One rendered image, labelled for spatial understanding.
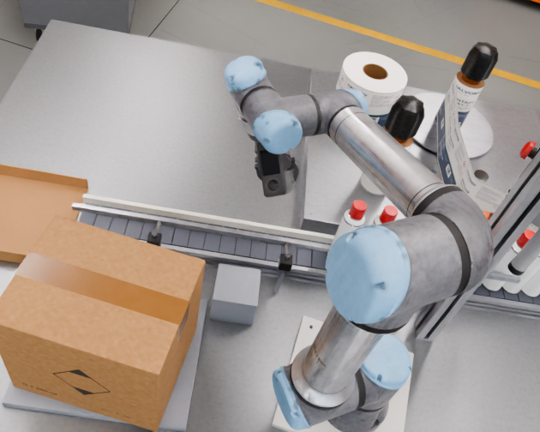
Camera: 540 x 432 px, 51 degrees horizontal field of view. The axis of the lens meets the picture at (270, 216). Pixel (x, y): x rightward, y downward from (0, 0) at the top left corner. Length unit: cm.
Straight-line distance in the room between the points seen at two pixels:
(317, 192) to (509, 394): 68
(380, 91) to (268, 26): 219
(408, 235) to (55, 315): 60
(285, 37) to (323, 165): 220
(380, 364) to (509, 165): 101
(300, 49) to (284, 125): 274
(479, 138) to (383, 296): 131
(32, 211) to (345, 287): 99
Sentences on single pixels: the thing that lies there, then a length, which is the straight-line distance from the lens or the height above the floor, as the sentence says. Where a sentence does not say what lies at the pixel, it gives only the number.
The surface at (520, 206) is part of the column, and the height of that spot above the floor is 133.
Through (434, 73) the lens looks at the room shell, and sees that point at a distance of 388.
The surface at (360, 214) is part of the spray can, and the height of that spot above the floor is 107.
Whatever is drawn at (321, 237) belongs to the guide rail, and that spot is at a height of 91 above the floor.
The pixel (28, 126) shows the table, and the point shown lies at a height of 83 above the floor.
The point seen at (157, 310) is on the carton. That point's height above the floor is 112.
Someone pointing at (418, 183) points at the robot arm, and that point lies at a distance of 86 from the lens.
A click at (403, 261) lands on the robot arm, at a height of 148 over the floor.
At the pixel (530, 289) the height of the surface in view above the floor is 91.
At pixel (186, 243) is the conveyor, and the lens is 140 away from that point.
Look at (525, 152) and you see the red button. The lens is 121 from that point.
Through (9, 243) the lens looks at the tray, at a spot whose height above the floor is 83.
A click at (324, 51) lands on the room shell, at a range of 374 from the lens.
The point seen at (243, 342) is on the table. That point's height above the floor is 83.
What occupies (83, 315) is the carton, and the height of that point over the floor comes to 112.
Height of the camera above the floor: 200
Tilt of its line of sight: 49 degrees down
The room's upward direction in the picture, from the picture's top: 15 degrees clockwise
